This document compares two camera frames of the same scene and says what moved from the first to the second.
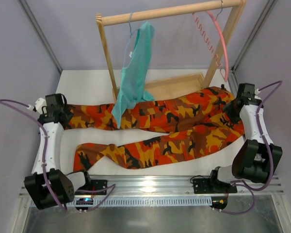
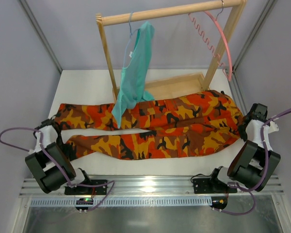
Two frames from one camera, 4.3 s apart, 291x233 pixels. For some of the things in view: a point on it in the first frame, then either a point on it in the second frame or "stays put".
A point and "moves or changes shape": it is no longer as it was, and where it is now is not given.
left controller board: (84, 201) stays put
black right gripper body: (232, 109) → (244, 124)
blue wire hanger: (132, 33) stays put
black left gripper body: (66, 116) → (57, 129)
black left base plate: (96, 184) stays put
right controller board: (219, 202) stays put
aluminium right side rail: (234, 81) stays put
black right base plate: (211, 186) stays put
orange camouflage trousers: (200, 120) moves or changes shape
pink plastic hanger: (224, 73) → (202, 33)
